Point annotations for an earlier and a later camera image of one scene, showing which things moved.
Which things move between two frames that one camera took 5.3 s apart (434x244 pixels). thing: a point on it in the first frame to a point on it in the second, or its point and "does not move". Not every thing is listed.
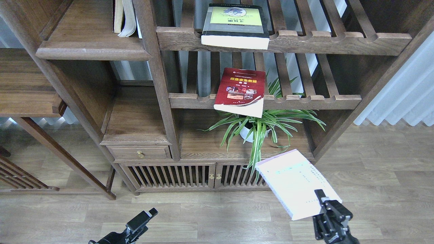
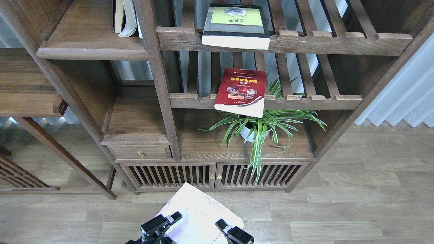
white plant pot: [244, 132] does not move
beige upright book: [118, 15] does not move
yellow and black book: [235, 26] does not move
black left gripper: [134, 228] to [153, 232]
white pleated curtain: [409, 95] does not move
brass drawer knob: [140, 154] does not move
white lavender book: [293, 179] to [199, 214]
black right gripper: [332, 225] to [236, 233]
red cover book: [241, 91] does not move
